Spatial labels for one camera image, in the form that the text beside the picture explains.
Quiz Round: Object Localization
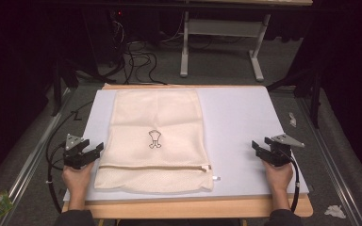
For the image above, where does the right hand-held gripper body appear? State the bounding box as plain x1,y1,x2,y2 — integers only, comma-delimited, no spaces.
262,133,305,168

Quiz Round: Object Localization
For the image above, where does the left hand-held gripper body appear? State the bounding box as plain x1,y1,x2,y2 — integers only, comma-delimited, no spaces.
62,133,95,170

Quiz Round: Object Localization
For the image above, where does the cream mesh laundry bag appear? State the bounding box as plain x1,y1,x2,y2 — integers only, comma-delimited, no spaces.
93,89,222,194

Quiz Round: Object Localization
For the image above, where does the person's left hand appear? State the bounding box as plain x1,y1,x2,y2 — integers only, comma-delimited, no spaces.
61,160,95,198

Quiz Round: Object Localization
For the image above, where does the person's right hand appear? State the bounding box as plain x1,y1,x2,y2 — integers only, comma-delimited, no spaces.
261,159,294,195

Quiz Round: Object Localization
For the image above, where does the white foam board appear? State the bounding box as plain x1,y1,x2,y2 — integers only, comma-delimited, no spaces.
63,86,310,202

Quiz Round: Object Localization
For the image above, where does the black stand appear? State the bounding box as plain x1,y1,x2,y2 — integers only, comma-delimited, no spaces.
265,67,324,130
50,56,80,118

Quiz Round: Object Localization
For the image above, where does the person's left dark sleeve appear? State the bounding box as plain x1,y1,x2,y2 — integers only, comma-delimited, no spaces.
54,209,96,226

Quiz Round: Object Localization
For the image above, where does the person's dark sleeve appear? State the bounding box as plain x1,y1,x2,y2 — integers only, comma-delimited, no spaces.
54,209,96,226
263,208,303,226

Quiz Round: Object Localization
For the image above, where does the person's right dark sleeve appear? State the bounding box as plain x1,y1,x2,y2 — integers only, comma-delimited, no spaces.
263,208,303,226

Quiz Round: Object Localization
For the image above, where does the crumpled white paper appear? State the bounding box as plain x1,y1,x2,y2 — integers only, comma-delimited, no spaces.
323,204,347,219

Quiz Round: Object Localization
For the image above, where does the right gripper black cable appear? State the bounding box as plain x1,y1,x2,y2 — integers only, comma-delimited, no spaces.
279,147,301,215

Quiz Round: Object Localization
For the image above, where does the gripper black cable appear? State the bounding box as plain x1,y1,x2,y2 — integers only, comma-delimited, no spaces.
279,147,301,215
45,100,95,215

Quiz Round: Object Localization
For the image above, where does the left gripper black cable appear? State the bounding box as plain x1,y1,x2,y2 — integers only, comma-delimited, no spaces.
45,100,95,215

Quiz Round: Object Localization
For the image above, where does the metal floor rail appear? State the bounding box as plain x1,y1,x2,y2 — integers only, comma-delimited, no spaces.
295,93,361,226
0,88,74,226

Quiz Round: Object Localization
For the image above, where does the black floor cable bundle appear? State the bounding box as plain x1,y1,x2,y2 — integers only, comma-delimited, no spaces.
107,18,168,86

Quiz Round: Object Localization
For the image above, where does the white metal desk frame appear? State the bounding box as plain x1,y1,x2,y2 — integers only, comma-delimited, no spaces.
179,0,314,83

